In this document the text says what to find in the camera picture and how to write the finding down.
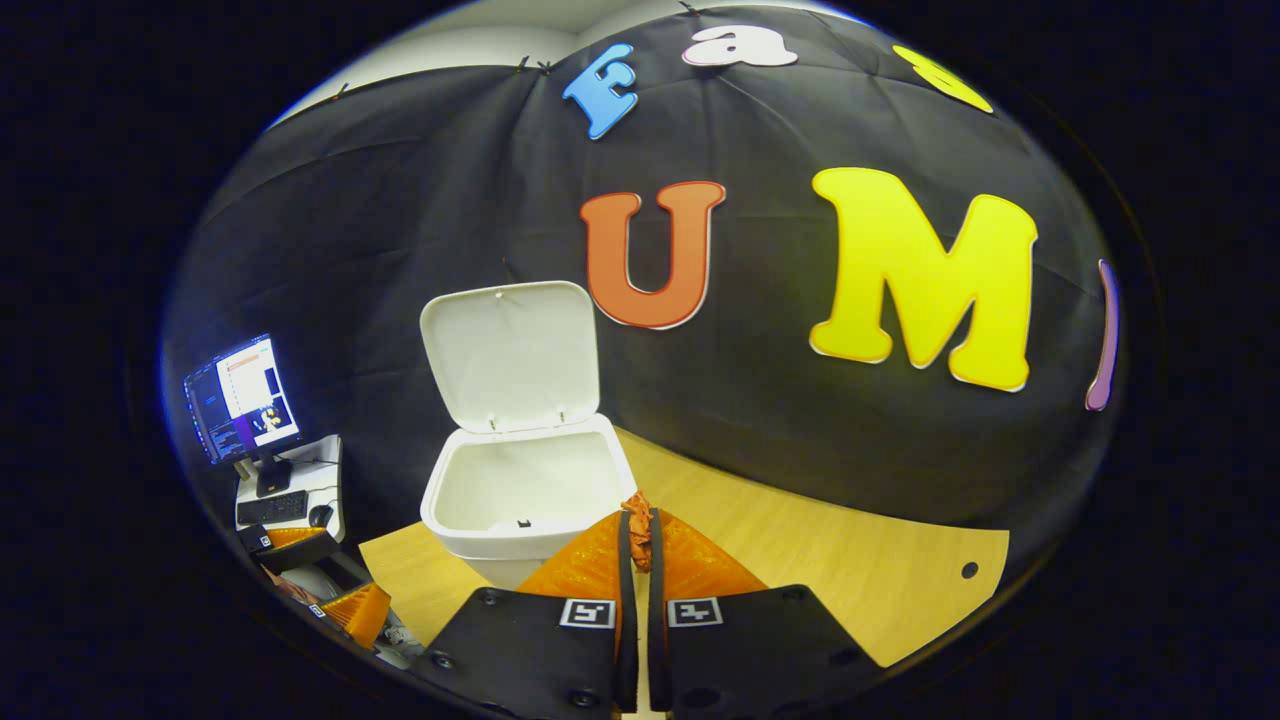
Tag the white side table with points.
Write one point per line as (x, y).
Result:
(325, 465)

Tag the black keyboard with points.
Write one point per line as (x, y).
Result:
(272, 508)

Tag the black backdrop cloth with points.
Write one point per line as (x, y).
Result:
(400, 200)

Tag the wooden desktop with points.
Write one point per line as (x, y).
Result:
(800, 560)

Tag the computer monitor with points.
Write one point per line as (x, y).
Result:
(240, 395)

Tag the orange paper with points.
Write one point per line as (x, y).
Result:
(638, 525)

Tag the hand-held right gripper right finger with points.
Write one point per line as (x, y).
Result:
(658, 650)

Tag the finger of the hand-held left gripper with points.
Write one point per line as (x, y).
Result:
(355, 610)
(295, 550)

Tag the white desktop garbage bin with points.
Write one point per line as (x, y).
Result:
(500, 360)

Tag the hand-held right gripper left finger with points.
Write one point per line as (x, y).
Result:
(627, 650)

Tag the black computer mouse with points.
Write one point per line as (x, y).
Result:
(320, 516)

